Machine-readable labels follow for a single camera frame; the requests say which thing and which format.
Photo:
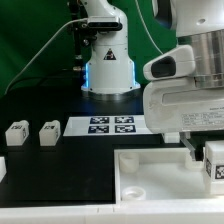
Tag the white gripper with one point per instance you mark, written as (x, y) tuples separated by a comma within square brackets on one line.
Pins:
[(176, 105)]

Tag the white square tabletop tray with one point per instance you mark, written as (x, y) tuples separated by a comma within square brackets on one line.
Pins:
[(160, 174)]

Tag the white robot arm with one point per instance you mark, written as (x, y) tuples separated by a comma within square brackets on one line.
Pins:
[(110, 73)]

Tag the white tag sheet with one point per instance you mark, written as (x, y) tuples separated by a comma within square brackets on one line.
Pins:
[(106, 125)]

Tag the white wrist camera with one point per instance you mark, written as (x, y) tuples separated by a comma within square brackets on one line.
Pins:
[(178, 62)]

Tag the white front rail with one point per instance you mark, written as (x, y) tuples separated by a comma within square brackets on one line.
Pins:
[(188, 212)]

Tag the black base camera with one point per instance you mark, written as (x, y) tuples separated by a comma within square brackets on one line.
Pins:
[(104, 23)]

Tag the white obstacle left wall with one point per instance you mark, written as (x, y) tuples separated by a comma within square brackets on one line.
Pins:
[(3, 170)]

